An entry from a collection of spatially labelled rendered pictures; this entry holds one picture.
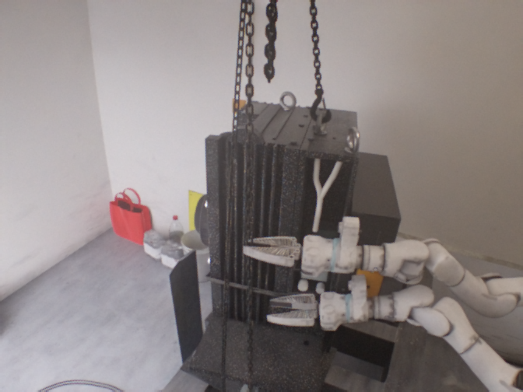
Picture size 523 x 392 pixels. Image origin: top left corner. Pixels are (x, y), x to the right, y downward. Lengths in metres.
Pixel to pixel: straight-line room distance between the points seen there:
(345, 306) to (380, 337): 0.89
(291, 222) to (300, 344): 0.49
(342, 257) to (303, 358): 0.62
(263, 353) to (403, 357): 0.69
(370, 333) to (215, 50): 1.88
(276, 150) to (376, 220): 0.33
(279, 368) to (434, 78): 1.61
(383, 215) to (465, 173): 1.30
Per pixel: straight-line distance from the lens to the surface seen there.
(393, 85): 2.10
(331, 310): 0.89
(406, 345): 1.78
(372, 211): 0.96
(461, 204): 2.29
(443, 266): 0.85
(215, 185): 1.07
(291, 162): 0.98
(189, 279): 1.54
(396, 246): 0.81
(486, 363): 0.92
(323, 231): 1.12
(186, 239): 2.87
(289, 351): 1.32
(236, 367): 1.27
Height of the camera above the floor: 1.95
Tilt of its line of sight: 29 degrees down
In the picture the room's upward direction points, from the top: 3 degrees clockwise
